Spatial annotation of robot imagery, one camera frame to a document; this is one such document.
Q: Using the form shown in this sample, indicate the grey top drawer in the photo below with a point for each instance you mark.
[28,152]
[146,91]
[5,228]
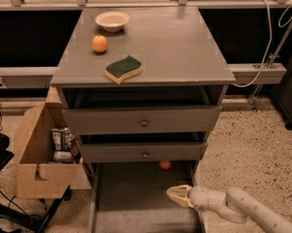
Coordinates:
[112,121]

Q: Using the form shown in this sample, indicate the black chair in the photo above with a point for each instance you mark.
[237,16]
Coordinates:
[34,223]

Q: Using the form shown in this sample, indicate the grey wooden drawer cabinet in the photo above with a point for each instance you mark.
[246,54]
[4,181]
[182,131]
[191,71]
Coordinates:
[154,95]

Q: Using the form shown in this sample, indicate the grey middle drawer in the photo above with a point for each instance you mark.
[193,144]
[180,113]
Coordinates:
[142,152]

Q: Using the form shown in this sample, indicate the grey open bottom drawer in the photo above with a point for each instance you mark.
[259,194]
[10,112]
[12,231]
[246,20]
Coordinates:
[132,198]

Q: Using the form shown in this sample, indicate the snack packages in box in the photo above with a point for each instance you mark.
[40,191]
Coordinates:
[65,147]

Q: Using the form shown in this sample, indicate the dark cabinet at right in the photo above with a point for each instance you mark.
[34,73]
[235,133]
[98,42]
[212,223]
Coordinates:
[283,95]

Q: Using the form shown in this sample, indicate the orange fruit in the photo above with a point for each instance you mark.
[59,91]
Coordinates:
[99,43]

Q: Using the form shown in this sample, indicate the brown cardboard box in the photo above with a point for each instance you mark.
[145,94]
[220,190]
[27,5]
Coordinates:
[37,175]

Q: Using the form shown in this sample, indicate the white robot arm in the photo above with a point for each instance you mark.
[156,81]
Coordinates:
[235,205]

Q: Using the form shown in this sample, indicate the red apple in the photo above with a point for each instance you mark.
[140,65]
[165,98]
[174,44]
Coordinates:
[165,165]

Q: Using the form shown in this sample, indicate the grey metal rail frame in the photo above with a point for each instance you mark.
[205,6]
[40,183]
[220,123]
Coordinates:
[22,72]

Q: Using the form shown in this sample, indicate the white bowl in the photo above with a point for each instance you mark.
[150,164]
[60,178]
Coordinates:
[112,21]

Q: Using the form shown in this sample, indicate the green yellow sponge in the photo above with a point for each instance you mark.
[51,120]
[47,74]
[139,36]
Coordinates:
[123,69]

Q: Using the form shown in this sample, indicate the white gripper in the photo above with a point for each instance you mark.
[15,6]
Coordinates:
[199,198]

